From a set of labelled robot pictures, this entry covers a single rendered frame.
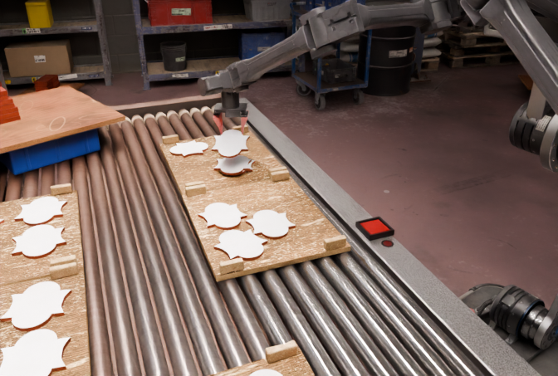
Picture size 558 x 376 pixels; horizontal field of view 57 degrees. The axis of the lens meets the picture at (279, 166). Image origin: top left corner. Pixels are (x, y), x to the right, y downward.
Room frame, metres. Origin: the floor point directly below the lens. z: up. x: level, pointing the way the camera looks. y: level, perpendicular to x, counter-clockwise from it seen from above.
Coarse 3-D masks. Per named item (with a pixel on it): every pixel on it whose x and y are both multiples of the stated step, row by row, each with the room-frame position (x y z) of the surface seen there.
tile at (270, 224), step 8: (256, 216) 1.20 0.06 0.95; (264, 216) 1.20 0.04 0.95; (272, 216) 1.20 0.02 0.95; (280, 216) 1.20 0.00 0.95; (248, 224) 1.17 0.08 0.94; (256, 224) 1.15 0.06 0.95; (264, 224) 1.15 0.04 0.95; (272, 224) 1.15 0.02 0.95; (280, 224) 1.15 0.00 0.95; (288, 224) 1.15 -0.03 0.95; (256, 232) 1.11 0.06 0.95; (264, 232) 1.11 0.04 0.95; (272, 232) 1.11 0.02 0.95; (280, 232) 1.11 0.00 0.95
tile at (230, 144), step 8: (216, 136) 1.55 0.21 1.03; (224, 136) 1.55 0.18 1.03; (232, 136) 1.54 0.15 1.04; (240, 136) 1.54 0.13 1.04; (248, 136) 1.54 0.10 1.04; (216, 144) 1.50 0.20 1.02; (224, 144) 1.50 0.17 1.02; (232, 144) 1.50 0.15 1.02; (240, 144) 1.50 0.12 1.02; (224, 152) 1.47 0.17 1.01; (232, 152) 1.47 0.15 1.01; (240, 152) 1.48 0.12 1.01
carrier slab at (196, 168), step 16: (160, 144) 1.70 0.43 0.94; (208, 144) 1.70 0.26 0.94; (256, 144) 1.70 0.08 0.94; (176, 160) 1.57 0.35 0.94; (192, 160) 1.57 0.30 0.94; (208, 160) 1.57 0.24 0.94; (256, 160) 1.57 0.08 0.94; (272, 160) 1.57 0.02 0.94; (176, 176) 1.45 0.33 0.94; (192, 176) 1.45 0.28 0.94; (208, 176) 1.45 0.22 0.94; (224, 176) 1.45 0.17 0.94; (240, 176) 1.45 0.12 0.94; (256, 176) 1.45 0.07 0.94
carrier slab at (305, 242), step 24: (216, 192) 1.35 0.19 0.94; (240, 192) 1.35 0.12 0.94; (264, 192) 1.35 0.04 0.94; (288, 192) 1.35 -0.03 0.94; (192, 216) 1.21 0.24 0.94; (288, 216) 1.21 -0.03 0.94; (312, 216) 1.21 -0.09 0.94; (216, 240) 1.09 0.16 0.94; (288, 240) 1.09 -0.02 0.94; (312, 240) 1.09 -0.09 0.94; (216, 264) 0.99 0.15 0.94; (264, 264) 0.99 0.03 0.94; (288, 264) 1.01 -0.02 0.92
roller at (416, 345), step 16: (336, 256) 1.06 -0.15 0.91; (352, 272) 0.99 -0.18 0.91; (368, 288) 0.93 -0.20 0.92; (384, 304) 0.87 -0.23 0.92; (384, 320) 0.84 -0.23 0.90; (400, 320) 0.82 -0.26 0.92; (400, 336) 0.79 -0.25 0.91; (416, 336) 0.78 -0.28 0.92; (416, 352) 0.74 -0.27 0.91; (432, 352) 0.73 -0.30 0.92; (432, 368) 0.70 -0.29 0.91; (448, 368) 0.70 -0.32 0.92
